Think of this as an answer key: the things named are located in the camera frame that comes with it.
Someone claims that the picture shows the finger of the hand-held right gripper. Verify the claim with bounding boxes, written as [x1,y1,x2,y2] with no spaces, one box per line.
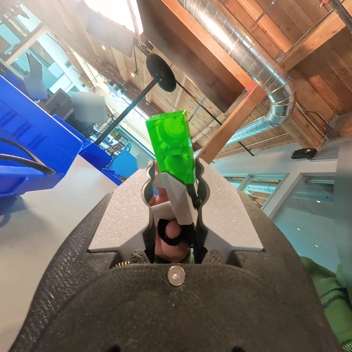
[161,171,199,225]
[151,176,176,220]

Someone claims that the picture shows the metal air duct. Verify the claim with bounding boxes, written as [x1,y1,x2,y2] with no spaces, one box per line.
[176,0,296,146]

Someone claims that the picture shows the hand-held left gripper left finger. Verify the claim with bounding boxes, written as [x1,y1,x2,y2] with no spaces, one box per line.
[87,161,156,264]

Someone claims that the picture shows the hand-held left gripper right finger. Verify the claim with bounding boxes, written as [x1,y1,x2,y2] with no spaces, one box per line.
[194,158,265,265]

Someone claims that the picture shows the black ceiling camera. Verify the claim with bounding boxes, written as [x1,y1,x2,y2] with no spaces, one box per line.
[291,148,317,160]

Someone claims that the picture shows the green plastic toy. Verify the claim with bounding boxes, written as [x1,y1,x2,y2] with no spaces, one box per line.
[146,109,196,184]

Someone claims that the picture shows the large blue plastic bin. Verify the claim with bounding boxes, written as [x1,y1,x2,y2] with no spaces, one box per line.
[0,74,84,197]

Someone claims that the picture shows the person's right hand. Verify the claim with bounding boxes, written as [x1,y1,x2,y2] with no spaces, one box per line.
[148,187,191,263]

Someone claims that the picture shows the black cable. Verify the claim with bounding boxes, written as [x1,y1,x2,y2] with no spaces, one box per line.
[0,137,57,176]

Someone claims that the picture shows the small blue bin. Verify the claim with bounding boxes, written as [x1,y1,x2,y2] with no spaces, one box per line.
[52,114,114,169]
[102,168,127,186]

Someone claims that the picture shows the wooden support post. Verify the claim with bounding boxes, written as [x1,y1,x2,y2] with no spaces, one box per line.
[197,85,268,163]

